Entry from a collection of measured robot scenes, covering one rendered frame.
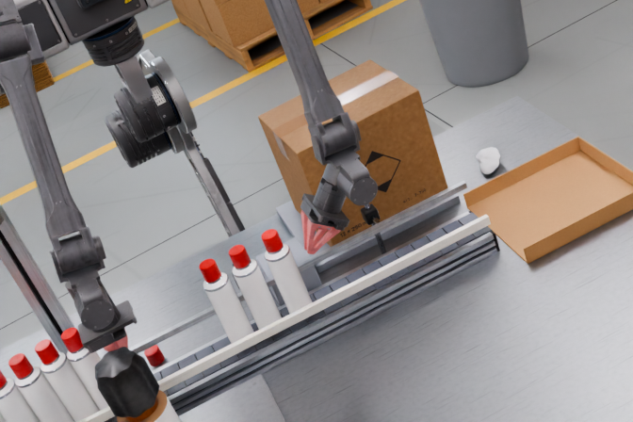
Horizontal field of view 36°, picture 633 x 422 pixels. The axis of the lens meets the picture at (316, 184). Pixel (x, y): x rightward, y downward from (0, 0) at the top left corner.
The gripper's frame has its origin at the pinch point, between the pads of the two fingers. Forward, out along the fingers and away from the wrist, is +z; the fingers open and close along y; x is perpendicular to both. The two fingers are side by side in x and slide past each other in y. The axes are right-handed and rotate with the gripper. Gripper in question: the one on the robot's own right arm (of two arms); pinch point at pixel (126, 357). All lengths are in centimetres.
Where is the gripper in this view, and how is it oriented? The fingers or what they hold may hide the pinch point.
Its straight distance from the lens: 185.0
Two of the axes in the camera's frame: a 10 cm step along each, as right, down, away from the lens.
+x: -3.4, -4.1, 8.5
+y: 8.8, -4.4, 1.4
